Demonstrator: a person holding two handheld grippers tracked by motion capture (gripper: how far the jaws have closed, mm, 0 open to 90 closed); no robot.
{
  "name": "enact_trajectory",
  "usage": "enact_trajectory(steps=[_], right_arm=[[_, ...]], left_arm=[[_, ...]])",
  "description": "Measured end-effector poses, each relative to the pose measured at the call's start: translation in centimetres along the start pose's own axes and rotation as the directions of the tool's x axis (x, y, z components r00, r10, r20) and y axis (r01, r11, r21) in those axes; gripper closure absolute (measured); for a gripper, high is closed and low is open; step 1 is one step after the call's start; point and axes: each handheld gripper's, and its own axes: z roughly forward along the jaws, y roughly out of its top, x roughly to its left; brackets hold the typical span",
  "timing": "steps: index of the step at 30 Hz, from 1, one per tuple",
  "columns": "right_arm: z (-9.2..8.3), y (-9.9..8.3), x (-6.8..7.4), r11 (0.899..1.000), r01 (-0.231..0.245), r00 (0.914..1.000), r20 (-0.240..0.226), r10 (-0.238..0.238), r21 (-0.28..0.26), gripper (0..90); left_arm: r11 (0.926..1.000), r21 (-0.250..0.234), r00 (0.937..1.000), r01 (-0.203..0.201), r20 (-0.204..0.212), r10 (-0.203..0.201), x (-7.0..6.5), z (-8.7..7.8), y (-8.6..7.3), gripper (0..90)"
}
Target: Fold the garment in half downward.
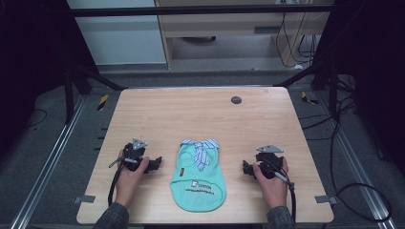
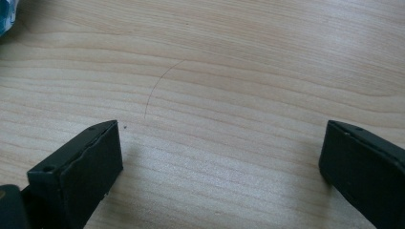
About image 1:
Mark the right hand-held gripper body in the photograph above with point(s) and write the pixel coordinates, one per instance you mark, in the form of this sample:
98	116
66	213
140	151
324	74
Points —
269	160

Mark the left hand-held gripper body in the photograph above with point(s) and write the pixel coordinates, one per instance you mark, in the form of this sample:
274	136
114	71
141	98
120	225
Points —
134	155

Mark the person's left hand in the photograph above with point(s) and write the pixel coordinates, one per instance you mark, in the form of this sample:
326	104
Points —
129	181

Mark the person's right hand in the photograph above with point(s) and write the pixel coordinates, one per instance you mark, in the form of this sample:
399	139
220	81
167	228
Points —
273	189

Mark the teal pet shirt striped collar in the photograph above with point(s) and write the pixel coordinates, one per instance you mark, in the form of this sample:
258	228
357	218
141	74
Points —
198	178

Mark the yellow black striped tape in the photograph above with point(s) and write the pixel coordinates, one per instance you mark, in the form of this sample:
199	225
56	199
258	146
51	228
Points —
308	98
102	102

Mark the grey round table grommet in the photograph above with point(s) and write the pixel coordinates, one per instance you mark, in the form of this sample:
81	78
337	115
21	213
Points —
236	100

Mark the black metal stand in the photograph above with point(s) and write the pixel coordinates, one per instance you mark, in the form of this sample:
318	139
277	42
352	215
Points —
76	86
321	79

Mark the white cabinet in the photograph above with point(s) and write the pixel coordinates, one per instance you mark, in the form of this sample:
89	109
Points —
117	35

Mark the black curtain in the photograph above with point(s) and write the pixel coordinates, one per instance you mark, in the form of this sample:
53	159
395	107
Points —
372	73
31	63

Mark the light wooden desk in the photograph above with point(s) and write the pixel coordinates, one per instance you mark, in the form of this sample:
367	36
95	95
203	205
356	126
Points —
223	25

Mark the grey metal table bracket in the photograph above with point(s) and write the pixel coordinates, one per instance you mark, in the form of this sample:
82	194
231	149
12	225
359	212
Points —
325	199
84	199

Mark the aluminium floor rail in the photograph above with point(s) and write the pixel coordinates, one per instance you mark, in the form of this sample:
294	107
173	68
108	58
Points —
44	165
353	162

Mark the black horizontal frame bar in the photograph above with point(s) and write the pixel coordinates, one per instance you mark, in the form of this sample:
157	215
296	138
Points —
191	11

